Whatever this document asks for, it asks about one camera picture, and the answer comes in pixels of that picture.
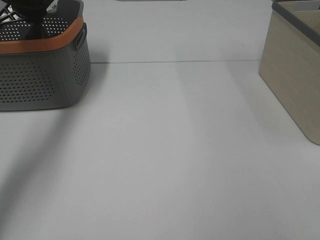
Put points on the beige bin grey rim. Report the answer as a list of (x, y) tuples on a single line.
[(290, 62)]

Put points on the grey perforated basket orange rim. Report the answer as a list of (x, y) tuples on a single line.
[(47, 73)]

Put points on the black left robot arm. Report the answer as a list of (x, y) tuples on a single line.
[(30, 11)]

